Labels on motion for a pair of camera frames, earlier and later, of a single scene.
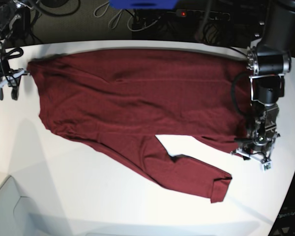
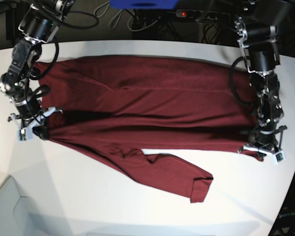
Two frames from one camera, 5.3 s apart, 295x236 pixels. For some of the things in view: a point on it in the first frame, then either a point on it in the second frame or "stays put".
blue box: [143, 4] stays put
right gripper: [256, 146] -> [263, 143]
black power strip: [202, 14] stays put
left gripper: [13, 77] -> [37, 123]
